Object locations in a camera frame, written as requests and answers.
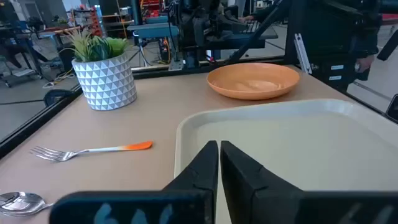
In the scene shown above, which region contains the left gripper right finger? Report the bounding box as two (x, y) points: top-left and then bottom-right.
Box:
(220, 140), (398, 224)

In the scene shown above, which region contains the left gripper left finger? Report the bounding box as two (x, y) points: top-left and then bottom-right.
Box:
(49, 140), (219, 224)

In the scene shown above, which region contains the beige plastic tray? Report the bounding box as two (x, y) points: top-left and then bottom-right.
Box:
(174, 98), (398, 224)

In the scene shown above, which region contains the tan wooden plate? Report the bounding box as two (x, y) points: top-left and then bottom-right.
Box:
(206, 62), (300, 101)

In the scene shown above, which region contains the silver metal spoon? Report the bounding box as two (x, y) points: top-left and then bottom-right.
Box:
(0, 191), (54, 218)

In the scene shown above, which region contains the white geometric plant pot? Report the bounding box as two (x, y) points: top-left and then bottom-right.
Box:
(71, 52), (137, 111)

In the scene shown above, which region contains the person's hand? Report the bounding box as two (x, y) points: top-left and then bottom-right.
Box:
(356, 55), (376, 73)

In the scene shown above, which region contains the teal bench machine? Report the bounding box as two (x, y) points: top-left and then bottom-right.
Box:
(126, 15), (180, 40)

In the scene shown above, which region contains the person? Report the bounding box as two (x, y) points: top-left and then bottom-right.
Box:
(354, 12), (384, 82)
(238, 0), (292, 24)

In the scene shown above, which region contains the green artificial plant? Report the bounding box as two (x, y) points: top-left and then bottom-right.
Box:
(60, 29), (130, 63)

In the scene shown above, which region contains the fork with orange handle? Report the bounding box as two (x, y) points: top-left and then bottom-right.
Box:
(30, 140), (154, 162)

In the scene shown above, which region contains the silver aluminium bracket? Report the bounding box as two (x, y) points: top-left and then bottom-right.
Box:
(294, 33), (313, 75)

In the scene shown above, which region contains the black diagonal frame strut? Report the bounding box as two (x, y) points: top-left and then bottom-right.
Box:
(223, 0), (285, 65)

